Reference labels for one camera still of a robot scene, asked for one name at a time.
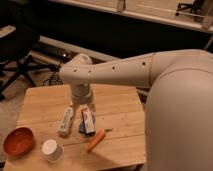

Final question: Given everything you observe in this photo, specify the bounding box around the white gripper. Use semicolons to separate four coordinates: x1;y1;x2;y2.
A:
71;54;95;112

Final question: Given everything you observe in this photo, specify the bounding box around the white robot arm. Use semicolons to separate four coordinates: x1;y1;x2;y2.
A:
60;49;213;171

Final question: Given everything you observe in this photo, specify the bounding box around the red white box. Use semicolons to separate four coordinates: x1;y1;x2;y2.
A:
82;108;95;136

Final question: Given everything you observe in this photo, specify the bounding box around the orange carrot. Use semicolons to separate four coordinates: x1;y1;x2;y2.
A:
86;129;111;153

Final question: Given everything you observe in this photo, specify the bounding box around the white paper cup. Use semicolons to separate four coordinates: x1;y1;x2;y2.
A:
42;139;64;163

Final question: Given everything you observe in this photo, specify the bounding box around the red bowl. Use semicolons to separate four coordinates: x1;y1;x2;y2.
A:
3;127;35;157

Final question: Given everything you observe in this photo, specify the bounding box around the black office chair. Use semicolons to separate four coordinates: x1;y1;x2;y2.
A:
0;24;56;101

